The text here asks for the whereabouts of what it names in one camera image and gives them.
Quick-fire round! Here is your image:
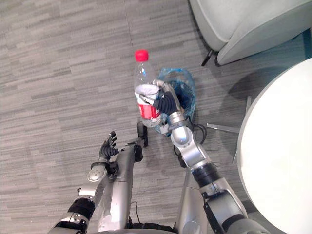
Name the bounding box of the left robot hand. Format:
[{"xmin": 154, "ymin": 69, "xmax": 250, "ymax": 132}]
[{"xmin": 98, "ymin": 131, "xmax": 120, "ymax": 162}]

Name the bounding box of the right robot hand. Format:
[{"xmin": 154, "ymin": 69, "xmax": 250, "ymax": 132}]
[{"xmin": 136, "ymin": 79, "xmax": 184, "ymax": 115}]

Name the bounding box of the clear plastic bottle red cap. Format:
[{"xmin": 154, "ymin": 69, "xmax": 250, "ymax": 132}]
[{"xmin": 133, "ymin": 49, "xmax": 162, "ymax": 128}]

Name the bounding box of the small bin blue bag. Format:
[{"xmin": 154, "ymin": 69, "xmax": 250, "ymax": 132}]
[{"xmin": 153, "ymin": 67, "xmax": 197, "ymax": 137}]

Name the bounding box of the round white tea table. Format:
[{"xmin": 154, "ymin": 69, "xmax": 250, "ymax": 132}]
[{"xmin": 206, "ymin": 57, "xmax": 312, "ymax": 234}]

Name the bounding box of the left silver robot leg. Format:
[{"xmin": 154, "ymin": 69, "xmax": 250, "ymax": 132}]
[{"xmin": 97, "ymin": 121, "xmax": 149, "ymax": 233}]

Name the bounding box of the silver robot leg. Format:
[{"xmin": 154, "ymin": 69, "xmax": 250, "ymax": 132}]
[
  {"xmin": 175, "ymin": 168, "xmax": 208, "ymax": 234},
  {"xmin": 97, "ymin": 121, "xmax": 149, "ymax": 233}
]

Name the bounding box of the right silver robot leg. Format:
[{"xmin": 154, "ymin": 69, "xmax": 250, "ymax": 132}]
[{"xmin": 175, "ymin": 168, "xmax": 208, "ymax": 234}]

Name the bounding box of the light grey armchair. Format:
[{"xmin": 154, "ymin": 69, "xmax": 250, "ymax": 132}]
[{"xmin": 188, "ymin": 0, "xmax": 312, "ymax": 67}]

